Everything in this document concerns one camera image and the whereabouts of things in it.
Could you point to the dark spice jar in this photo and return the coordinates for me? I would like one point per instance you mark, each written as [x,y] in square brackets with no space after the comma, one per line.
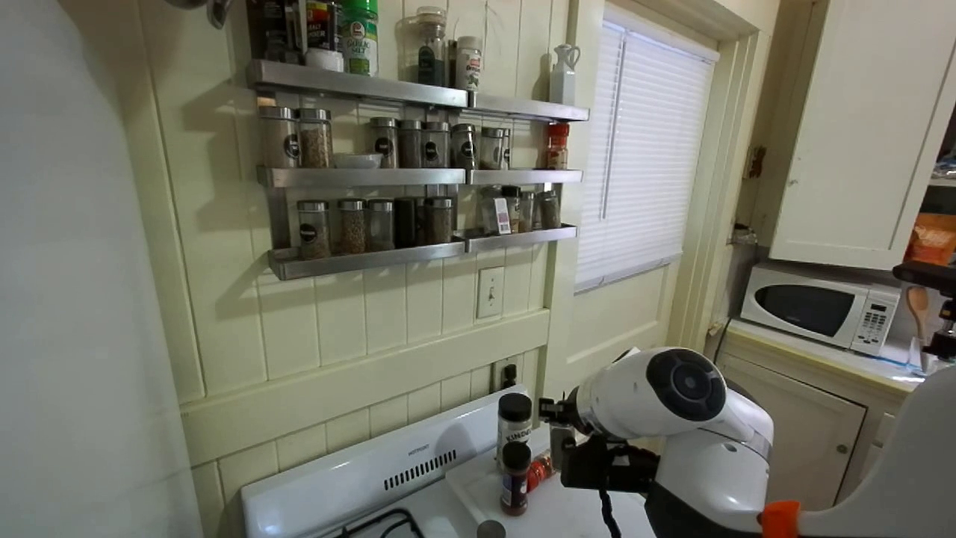
[406,221]

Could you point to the small white bowl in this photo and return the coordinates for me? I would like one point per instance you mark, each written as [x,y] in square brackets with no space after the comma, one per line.
[324,61]

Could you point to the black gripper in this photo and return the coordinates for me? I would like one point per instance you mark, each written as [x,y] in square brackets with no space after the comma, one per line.
[614,468]

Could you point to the cream panelled door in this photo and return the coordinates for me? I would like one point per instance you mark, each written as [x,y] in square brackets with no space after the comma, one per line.
[615,319]

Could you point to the short dark spice bottle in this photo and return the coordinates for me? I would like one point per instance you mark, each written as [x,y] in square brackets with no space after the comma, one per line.
[514,478]

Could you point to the red sauce bottle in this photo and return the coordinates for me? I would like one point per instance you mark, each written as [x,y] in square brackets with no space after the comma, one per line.
[556,147]

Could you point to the green shaker bottle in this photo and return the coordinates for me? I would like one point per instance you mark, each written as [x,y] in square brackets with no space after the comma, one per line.
[360,39]

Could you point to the white gas stove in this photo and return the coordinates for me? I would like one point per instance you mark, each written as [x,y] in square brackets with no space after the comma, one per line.
[348,478]

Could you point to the white wall cabinet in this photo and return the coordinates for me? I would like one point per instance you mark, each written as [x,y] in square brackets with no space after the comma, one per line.
[856,129]

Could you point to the small white dish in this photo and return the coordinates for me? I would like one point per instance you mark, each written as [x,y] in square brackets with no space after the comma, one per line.
[357,159]

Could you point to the long steel spice shelf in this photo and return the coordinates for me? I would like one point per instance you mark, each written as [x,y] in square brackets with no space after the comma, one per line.
[369,177]
[369,259]
[360,84]

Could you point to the cream base cabinet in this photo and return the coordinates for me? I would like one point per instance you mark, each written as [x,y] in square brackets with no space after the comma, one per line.
[796,428]

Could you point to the brown door hinge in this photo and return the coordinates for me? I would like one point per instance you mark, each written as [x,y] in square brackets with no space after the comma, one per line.
[757,163]

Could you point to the glass spice jar steel cap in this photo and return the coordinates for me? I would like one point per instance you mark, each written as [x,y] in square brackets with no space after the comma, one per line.
[436,220]
[382,142]
[348,227]
[314,139]
[409,144]
[494,151]
[436,144]
[463,147]
[379,226]

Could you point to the white refrigerator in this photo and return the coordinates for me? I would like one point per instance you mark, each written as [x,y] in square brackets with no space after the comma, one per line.
[79,299]

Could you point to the small white bottle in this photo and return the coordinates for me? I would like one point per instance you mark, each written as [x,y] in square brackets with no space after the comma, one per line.
[562,79]

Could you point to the white window blinds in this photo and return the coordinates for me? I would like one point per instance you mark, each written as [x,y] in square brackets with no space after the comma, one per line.
[645,151]

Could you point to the short steel spice shelf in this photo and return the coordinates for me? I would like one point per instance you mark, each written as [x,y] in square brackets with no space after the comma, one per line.
[527,109]
[527,177]
[523,239]

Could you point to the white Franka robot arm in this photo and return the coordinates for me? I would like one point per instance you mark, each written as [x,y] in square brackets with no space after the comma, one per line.
[717,468]

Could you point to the black burner grate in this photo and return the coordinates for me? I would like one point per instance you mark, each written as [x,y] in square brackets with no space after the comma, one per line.
[382,525]

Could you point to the white microwave oven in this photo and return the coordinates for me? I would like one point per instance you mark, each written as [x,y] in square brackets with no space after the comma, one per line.
[817,313]

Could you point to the dark container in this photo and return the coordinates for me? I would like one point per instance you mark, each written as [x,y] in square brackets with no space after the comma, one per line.
[276,30]

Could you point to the clear glass jar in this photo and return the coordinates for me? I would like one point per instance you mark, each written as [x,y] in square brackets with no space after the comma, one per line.
[430,50]

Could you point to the small glass spice jar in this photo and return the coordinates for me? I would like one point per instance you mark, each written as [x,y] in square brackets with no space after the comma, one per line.
[491,531]

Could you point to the tall spice bottle yellow label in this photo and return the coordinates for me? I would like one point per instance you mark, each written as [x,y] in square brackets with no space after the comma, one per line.
[514,420]

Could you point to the glass spice jar round label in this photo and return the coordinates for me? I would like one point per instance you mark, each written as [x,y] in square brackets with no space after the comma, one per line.
[276,139]
[311,227]

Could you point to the savory spice jar steel cap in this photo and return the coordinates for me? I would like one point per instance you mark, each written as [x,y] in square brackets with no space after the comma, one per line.
[560,450]

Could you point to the spice bottle pink barcode label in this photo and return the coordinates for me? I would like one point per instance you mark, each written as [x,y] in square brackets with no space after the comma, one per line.
[496,212]

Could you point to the onion powder bottle black cap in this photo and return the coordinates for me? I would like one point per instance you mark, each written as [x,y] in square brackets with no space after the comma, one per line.
[523,209]

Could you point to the orange bag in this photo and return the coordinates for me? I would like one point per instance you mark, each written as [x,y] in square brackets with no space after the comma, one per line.
[932,239]

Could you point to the bottle with colourful label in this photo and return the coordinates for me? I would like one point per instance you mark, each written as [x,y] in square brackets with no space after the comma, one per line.
[321,24]

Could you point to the spice bottle white label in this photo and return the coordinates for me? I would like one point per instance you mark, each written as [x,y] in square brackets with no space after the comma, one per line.
[466,63]

